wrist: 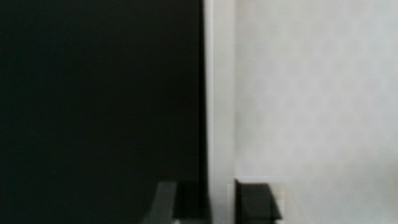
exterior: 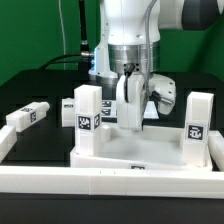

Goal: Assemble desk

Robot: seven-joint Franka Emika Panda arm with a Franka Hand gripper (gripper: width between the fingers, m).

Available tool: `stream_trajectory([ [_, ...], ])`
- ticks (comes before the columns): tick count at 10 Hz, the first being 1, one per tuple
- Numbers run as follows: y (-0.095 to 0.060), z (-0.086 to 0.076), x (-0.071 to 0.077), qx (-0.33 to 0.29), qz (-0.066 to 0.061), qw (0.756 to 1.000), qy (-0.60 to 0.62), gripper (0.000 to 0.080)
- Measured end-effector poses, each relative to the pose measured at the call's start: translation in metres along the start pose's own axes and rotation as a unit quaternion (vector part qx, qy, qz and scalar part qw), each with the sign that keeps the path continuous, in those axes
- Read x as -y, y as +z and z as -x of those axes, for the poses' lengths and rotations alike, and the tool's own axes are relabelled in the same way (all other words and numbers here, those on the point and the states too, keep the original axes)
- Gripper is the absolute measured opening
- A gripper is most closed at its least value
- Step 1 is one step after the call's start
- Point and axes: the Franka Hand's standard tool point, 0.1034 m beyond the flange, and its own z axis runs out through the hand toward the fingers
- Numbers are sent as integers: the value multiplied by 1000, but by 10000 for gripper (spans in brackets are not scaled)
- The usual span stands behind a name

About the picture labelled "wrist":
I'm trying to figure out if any white desk top tray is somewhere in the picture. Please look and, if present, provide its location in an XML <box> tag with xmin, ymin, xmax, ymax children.
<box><xmin>205</xmin><ymin>0</ymin><xmax>398</xmax><ymax>224</ymax></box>

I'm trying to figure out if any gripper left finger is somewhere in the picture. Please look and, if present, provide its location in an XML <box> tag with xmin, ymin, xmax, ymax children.
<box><xmin>141</xmin><ymin>182</ymin><xmax>178</xmax><ymax>224</ymax></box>

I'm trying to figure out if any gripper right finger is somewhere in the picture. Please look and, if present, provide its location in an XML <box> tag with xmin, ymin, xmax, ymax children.
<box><xmin>235</xmin><ymin>181</ymin><xmax>283</xmax><ymax>224</ymax></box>

